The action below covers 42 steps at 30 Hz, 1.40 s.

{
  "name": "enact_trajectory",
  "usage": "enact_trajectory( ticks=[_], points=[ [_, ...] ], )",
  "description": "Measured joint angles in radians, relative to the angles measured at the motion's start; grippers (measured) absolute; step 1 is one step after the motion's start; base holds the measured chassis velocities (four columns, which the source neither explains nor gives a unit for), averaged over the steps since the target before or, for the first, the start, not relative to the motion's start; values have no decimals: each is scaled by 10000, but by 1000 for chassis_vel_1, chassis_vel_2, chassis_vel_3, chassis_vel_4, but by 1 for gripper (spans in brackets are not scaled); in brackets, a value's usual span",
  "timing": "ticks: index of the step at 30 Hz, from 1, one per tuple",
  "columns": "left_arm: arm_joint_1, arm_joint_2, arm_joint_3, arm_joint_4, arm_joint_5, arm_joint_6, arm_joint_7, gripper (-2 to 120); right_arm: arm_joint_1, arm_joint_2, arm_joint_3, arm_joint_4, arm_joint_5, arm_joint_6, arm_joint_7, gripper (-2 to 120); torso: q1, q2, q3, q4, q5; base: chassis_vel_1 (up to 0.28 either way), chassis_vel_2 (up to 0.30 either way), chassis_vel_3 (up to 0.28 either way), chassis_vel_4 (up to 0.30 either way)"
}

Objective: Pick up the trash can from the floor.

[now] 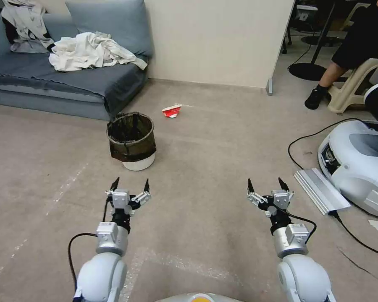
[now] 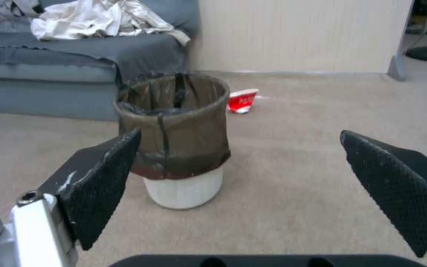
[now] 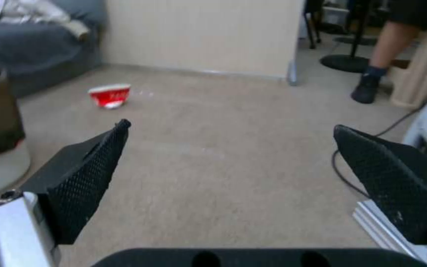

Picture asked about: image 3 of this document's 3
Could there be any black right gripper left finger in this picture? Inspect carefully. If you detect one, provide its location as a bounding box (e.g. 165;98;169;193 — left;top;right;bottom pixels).
0;119;133;267

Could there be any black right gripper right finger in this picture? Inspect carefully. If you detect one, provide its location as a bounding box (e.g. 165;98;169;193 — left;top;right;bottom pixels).
333;124;427;267

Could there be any black round floor stand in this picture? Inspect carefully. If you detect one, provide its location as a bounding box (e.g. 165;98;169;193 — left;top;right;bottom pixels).
320;0;372;73

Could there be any red paper bowl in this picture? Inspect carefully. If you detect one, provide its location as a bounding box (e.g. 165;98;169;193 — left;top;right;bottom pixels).
87;83;132;110

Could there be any beige plastic chair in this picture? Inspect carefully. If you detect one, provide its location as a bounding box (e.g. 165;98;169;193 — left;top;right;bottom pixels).
380;10;427;108

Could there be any person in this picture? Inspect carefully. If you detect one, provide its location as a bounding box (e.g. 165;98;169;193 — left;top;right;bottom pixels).
351;0;427;104

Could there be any grey blue sofa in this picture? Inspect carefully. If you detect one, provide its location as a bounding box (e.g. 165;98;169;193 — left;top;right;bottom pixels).
0;0;107;98

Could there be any white cloth on sofa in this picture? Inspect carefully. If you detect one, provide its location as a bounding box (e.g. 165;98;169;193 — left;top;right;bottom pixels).
0;0;90;42

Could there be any beige partition panel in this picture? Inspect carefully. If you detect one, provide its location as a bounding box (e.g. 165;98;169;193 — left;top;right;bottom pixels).
103;0;303;79

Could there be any black floor cable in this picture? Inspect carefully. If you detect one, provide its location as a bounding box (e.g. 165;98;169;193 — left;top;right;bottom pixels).
331;109;426;195

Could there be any silver aluminium rail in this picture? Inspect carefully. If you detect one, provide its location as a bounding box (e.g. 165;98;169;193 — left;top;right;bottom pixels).
352;199;427;262

